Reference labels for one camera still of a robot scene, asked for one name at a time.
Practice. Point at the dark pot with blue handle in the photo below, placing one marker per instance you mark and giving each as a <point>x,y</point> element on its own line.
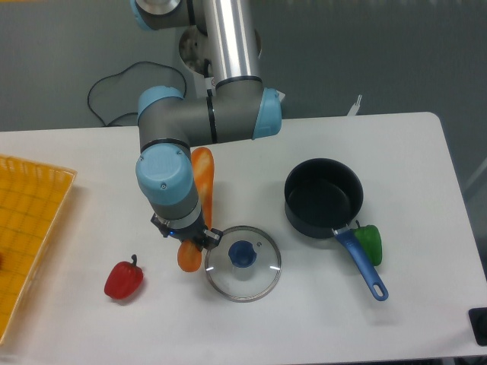
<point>322,196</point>

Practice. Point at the glass lid with blue knob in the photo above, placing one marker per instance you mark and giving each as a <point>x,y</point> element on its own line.
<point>245,266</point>

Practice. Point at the red bell pepper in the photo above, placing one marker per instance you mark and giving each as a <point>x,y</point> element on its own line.
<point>124,279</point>

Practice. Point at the green bell pepper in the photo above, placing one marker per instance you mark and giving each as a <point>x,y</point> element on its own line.
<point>370,239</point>

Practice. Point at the long orange bread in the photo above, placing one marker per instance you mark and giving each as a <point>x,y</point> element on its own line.
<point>189,257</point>

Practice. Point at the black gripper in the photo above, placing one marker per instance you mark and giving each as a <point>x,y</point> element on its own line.
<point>197,233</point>

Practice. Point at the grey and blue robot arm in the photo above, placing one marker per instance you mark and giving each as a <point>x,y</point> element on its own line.
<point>169,127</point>

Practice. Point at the black device at table corner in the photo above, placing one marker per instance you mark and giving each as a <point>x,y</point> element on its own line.
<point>477,317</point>

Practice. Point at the yellow plastic basket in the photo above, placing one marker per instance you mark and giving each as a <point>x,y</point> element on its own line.
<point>32,195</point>

